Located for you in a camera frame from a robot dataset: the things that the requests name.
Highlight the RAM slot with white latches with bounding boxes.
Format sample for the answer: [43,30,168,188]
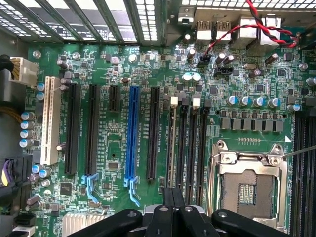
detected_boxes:
[304,97,316,237]
[188,97,201,207]
[164,95,179,190]

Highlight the RAM slot with black latches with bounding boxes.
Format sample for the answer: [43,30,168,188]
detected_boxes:
[177,97,190,205]
[293,112,305,237]
[197,98,213,213]

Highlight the thin steel locking lever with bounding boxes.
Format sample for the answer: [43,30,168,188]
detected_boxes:
[208,145,218,215]
[282,145,316,158]

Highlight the CPU socket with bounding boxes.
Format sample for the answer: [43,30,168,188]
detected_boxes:
[209,139,289,234]

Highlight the silver socket cover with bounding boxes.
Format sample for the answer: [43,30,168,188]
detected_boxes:
[217,151,284,223]

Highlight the silver finned heatsink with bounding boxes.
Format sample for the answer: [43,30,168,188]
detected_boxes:
[62,213,111,237]

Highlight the long black expansion slot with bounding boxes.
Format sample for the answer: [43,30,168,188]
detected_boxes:
[64,82,81,175]
[147,86,161,181]
[80,83,101,205]

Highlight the green motherboard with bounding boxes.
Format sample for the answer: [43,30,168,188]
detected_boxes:
[26,44,316,237]

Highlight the blue expansion slot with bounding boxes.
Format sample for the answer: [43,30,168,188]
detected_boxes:
[124,85,141,208]

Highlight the short black expansion slot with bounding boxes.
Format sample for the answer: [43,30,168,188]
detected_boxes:
[108,85,121,113]

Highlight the black wide power plug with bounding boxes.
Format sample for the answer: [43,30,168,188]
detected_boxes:
[0,153,34,198]

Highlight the white expansion slot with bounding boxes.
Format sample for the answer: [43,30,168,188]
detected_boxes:
[40,75,62,166]

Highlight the white power plug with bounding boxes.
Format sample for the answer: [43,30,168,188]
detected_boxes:
[8,56,40,87]

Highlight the silver open PC case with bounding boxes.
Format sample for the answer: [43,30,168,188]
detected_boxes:
[0,0,316,237]

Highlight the black wire plug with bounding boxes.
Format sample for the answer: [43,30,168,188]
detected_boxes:
[12,214,37,237]

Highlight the red and black twisted wire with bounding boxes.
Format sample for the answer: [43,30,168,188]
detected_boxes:
[201,0,300,62]

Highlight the braided yellow black cable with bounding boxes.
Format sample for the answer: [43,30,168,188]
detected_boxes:
[0,54,23,124]

